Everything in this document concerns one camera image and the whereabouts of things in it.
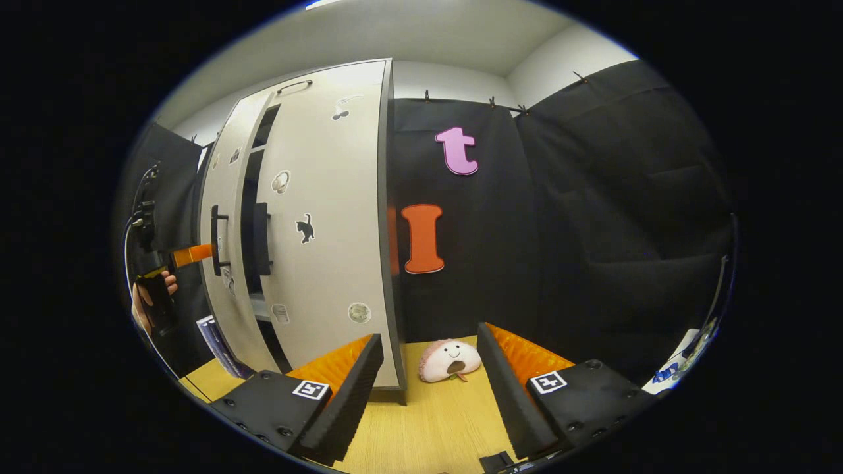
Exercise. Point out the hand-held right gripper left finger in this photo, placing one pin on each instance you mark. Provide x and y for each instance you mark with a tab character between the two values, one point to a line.
352	401

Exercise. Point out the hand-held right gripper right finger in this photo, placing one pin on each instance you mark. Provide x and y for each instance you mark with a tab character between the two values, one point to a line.
507	395

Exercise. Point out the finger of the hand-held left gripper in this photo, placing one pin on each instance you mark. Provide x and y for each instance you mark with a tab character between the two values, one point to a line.
194	254

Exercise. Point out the white cabinet door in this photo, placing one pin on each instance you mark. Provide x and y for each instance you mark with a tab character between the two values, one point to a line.
329	276
227	184

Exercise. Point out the pink plush toy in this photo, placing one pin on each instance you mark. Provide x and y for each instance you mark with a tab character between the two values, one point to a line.
444	365

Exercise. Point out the small blue item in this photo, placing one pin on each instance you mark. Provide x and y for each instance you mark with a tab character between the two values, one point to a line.
665	373

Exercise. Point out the black backdrop cloth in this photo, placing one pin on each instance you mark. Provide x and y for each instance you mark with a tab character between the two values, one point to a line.
593	230

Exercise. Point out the white side table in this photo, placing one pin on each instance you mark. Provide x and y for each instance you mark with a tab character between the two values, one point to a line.
688	342

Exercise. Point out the white cabinet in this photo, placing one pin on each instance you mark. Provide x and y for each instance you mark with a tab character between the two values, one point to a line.
329	76

